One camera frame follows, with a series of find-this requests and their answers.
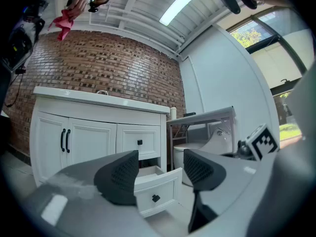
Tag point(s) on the long ceiling light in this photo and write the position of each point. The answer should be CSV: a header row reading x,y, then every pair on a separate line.
x,y
177,6

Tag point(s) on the chrome faucet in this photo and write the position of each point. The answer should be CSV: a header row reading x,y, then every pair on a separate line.
x,y
102,91

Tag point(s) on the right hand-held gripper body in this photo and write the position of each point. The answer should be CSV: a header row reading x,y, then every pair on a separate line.
x,y
263,142

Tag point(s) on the white basin countertop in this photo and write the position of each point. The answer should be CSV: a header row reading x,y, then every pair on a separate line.
x,y
74,95

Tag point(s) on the red cloth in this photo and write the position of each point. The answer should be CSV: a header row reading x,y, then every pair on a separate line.
x,y
64,23

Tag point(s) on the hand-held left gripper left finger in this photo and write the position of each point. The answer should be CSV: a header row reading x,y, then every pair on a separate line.
x,y
116,181

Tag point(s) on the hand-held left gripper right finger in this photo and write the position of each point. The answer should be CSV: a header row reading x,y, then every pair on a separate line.
x,y
205,174

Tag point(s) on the white drawer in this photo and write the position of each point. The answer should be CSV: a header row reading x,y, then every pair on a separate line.
x,y
128,139
168,189

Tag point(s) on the white vanity cabinet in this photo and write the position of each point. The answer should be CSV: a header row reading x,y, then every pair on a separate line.
x,y
98,112

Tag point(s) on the black framed window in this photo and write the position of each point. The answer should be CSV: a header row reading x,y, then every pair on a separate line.
x,y
247,37

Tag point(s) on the white toilet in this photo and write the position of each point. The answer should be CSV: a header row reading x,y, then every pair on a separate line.
x,y
190,157

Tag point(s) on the black camera rig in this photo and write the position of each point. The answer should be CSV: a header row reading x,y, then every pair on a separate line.
x,y
17,46

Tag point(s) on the flat black object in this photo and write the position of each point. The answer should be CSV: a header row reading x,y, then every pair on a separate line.
x,y
189,114

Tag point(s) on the black bin with white lid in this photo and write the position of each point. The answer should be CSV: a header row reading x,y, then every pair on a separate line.
x,y
3,132

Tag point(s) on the black drawer knob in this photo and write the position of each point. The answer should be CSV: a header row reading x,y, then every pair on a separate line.
x,y
156,198
140,142

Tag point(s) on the white folding table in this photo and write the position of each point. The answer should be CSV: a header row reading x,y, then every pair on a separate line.
x,y
197,117

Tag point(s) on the white ceiling pipes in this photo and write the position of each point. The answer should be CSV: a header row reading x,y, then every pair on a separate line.
x,y
153,31

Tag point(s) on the white bottle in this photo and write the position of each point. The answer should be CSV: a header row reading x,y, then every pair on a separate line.
x,y
173,113

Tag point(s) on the person's light shirt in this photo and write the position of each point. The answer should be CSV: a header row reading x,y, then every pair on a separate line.
x,y
306,102

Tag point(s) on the white cabinet door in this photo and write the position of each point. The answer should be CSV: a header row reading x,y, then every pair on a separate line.
x,y
49,144
91,142

